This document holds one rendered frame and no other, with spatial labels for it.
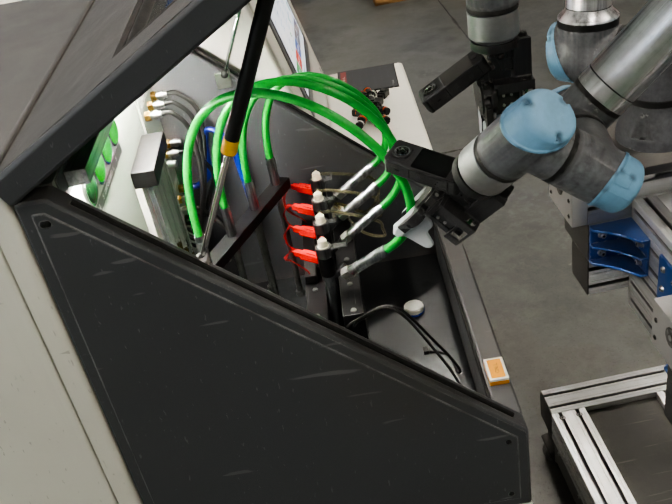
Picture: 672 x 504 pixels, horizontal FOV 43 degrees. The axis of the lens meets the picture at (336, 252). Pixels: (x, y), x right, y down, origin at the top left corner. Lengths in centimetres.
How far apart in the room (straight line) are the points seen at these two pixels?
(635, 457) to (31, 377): 152
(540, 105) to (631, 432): 142
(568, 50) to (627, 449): 103
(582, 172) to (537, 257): 221
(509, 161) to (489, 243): 231
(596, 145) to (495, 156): 12
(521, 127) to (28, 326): 65
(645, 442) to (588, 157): 134
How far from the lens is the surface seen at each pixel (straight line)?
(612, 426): 231
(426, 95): 131
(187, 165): 135
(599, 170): 105
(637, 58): 114
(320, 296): 152
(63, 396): 120
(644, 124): 174
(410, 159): 115
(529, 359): 280
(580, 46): 171
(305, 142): 168
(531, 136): 99
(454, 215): 114
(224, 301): 106
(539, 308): 300
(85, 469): 129
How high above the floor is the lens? 188
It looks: 34 degrees down
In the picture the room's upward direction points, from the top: 11 degrees counter-clockwise
